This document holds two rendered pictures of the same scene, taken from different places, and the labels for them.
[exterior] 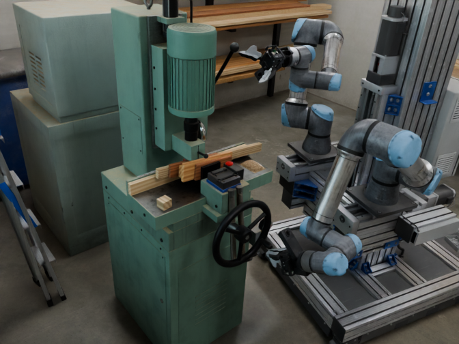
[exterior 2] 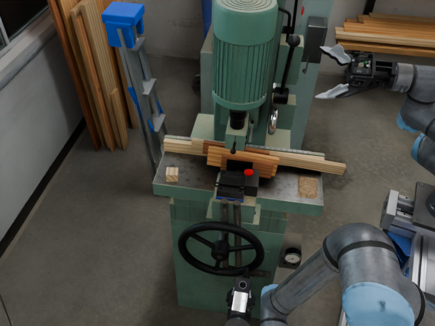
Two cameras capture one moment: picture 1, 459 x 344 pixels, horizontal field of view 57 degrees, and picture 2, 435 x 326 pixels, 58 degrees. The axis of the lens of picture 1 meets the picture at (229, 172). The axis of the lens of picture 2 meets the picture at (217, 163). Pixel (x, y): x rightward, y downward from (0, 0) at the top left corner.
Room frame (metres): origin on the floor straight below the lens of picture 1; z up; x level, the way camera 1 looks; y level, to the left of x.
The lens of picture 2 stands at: (0.78, -0.62, 1.92)
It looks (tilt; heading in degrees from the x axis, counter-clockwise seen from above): 44 degrees down; 49
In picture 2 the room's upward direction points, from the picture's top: 2 degrees clockwise
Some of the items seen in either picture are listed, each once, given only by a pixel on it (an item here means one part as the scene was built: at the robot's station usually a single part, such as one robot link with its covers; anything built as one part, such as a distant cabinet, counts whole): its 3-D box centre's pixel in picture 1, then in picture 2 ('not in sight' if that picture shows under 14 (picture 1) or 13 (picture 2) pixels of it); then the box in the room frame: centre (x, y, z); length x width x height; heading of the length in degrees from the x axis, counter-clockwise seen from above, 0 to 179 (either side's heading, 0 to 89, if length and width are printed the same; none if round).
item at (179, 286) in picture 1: (175, 259); (230, 224); (1.62, 0.24, 0.36); 0.58 x 0.45 x 0.71; 42
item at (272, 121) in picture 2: (197, 132); (273, 119); (1.71, 0.15, 1.02); 0.12 x 0.03 x 0.12; 42
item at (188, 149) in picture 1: (188, 147); (237, 132); (1.55, 0.17, 1.03); 0.14 x 0.07 x 0.09; 42
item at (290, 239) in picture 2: (253, 231); (290, 251); (1.60, -0.13, 0.58); 0.12 x 0.08 x 0.08; 42
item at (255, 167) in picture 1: (253, 164); (308, 185); (1.65, -0.10, 0.91); 0.10 x 0.07 x 0.02; 42
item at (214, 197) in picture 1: (225, 191); (235, 197); (1.41, 0.01, 0.92); 0.15 x 0.13 x 0.09; 132
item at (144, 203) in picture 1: (211, 191); (237, 188); (1.47, 0.07, 0.87); 0.61 x 0.30 x 0.06; 132
